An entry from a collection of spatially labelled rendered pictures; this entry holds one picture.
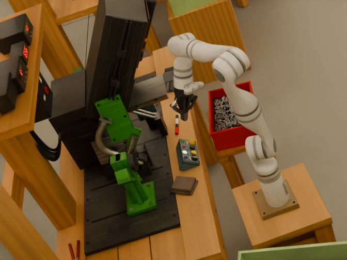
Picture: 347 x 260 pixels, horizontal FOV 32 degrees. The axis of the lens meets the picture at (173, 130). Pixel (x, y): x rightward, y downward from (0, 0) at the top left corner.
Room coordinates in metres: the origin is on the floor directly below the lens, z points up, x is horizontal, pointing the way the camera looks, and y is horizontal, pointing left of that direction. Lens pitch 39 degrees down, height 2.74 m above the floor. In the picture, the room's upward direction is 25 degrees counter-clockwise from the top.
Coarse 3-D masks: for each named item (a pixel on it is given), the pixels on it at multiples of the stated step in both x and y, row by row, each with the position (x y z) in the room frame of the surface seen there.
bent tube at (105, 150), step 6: (102, 120) 2.12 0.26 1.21; (108, 120) 2.13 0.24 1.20; (102, 126) 2.12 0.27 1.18; (96, 132) 2.13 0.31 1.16; (102, 132) 2.12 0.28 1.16; (96, 138) 2.12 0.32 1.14; (102, 144) 2.11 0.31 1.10; (102, 150) 2.10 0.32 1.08; (108, 150) 2.10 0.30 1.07; (114, 150) 2.11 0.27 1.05
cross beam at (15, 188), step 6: (6, 162) 2.05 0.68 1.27; (6, 168) 2.01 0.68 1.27; (6, 174) 1.97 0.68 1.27; (12, 174) 1.96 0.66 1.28; (6, 180) 1.94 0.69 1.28; (12, 180) 1.92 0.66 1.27; (18, 180) 1.95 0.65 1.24; (6, 186) 1.90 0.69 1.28; (12, 186) 1.89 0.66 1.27; (18, 186) 1.92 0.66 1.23; (24, 186) 1.96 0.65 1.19; (12, 192) 1.86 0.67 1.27; (18, 192) 1.89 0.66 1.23; (12, 198) 1.83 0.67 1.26; (18, 198) 1.87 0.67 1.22; (18, 204) 1.84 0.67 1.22
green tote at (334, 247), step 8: (272, 248) 1.34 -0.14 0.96; (280, 248) 1.33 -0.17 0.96; (288, 248) 1.31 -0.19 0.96; (296, 248) 1.30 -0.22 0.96; (304, 248) 1.29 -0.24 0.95; (312, 248) 1.28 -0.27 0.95; (320, 248) 1.27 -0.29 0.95; (328, 248) 1.26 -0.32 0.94; (336, 248) 1.25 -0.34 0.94; (344, 248) 1.24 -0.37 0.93; (240, 256) 1.37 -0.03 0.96; (248, 256) 1.37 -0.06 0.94; (256, 256) 1.36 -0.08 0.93; (264, 256) 1.35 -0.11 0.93; (272, 256) 1.34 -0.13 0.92; (280, 256) 1.33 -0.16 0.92; (288, 256) 1.32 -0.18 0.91; (296, 256) 1.30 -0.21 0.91; (304, 256) 1.29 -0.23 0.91; (312, 256) 1.28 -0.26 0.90; (320, 256) 1.27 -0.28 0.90; (328, 256) 1.26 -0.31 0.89; (336, 256) 1.25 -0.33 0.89; (344, 256) 1.24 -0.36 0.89
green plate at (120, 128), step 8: (112, 96) 2.17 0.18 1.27; (120, 96) 2.17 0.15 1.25; (96, 104) 2.18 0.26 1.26; (104, 104) 2.17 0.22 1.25; (112, 104) 2.16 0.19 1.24; (120, 104) 2.15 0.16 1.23; (104, 112) 2.16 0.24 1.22; (112, 112) 2.16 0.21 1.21; (120, 112) 2.15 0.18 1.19; (112, 120) 2.15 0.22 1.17; (120, 120) 2.14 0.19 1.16; (128, 120) 2.13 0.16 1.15; (112, 128) 2.14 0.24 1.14; (120, 128) 2.13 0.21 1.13; (128, 128) 2.13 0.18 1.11; (112, 136) 2.14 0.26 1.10; (120, 136) 2.13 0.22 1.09; (128, 136) 2.12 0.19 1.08
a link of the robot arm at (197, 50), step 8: (192, 48) 1.78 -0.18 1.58; (200, 48) 1.75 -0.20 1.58; (208, 48) 1.73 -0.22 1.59; (216, 48) 1.70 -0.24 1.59; (224, 48) 1.67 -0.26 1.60; (232, 48) 1.62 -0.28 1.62; (192, 56) 1.77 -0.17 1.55; (200, 56) 1.74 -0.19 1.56; (208, 56) 1.72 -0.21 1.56; (216, 56) 1.70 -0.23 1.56; (240, 56) 1.58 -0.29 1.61; (248, 64) 1.58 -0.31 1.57
